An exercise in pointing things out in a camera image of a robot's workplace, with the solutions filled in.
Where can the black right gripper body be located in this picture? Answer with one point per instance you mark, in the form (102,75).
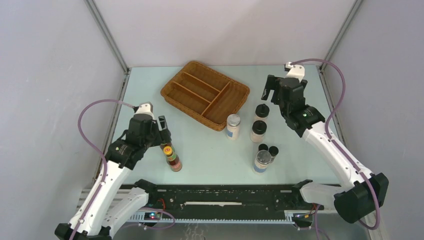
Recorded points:
(285,108)

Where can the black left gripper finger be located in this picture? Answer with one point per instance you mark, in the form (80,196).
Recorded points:
(128,137)
(164,132)

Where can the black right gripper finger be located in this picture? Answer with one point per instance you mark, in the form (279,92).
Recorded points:
(272,84)
(284,95)

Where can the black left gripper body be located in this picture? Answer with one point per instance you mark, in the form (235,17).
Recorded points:
(154,139)

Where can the clear-lid white spice jar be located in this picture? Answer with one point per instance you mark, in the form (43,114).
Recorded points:
(233,122)

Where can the red sauce bottle yellow cap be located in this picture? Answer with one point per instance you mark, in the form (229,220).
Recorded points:
(167,149)

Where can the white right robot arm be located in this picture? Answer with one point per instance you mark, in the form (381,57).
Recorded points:
(360,191)

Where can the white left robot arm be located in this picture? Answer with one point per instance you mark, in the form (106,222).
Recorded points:
(95,220)

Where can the black-cap spice bottle far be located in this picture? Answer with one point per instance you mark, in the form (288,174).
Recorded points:
(261,112)

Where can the black-cap spice bottle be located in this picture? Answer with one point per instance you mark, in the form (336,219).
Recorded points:
(258,131)
(261,112)

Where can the black-cap spice bottle near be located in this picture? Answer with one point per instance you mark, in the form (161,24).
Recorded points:
(258,131)

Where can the small black-cap bottle left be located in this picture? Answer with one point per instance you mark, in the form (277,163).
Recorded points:
(263,147)

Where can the small black-cap bottle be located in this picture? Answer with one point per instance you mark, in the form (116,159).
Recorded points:
(263,147)
(273,150)

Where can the small black-cap bottle right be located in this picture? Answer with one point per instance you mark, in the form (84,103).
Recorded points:
(273,150)

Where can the brown wicker divided tray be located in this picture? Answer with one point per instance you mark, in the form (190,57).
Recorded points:
(206,95)

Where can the clear-lid blue-label spice jar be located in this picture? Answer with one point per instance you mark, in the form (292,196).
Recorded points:
(261,162)

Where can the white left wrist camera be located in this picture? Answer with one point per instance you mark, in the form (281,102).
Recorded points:
(145,110)

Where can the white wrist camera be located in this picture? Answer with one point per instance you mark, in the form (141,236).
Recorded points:
(296,71)
(145,110)

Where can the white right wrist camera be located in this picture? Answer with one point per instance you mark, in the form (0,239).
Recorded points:
(296,71)

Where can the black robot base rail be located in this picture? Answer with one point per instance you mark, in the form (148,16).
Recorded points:
(199,202)

